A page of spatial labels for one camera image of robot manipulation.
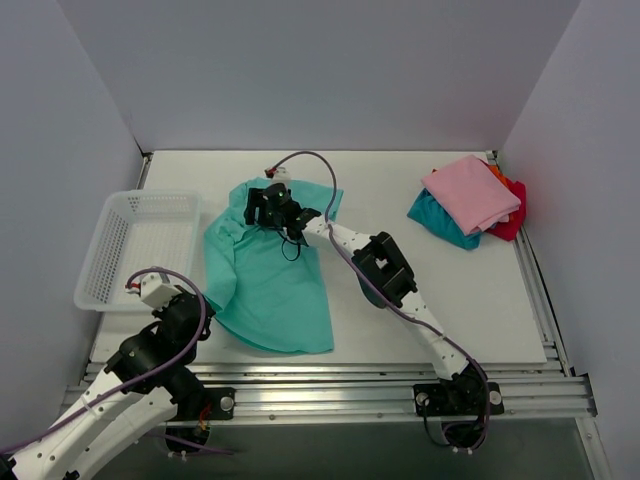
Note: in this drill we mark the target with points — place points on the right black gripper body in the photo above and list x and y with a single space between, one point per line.
253 206

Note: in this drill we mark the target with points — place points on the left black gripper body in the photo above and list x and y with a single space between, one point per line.
176 310

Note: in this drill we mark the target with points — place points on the teal green t-shirt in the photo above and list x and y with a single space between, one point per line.
267 294

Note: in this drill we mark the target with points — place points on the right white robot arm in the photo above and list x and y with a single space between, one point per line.
384 275

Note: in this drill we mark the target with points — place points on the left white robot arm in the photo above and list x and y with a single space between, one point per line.
146 382

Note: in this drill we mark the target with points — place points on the white plastic basket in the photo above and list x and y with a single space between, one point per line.
137 229

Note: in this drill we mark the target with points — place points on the blue folded t-shirt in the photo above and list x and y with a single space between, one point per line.
427 212

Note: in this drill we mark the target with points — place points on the pink folded t-shirt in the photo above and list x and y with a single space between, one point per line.
471 194

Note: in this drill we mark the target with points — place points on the red folded t-shirt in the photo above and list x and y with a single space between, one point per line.
508 231

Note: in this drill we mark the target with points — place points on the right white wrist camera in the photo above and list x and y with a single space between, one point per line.
278 175

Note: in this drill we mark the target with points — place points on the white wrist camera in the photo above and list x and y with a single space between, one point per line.
278 175
153 290

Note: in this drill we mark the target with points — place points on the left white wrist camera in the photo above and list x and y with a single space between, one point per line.
153 290

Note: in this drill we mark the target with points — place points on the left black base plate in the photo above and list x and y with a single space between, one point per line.
210 405

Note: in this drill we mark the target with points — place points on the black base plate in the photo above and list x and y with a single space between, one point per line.
210 405
457 400

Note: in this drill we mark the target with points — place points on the aluminium rail frame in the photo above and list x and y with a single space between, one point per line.
488 300

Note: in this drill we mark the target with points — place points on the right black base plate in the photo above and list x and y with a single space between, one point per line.
457 400

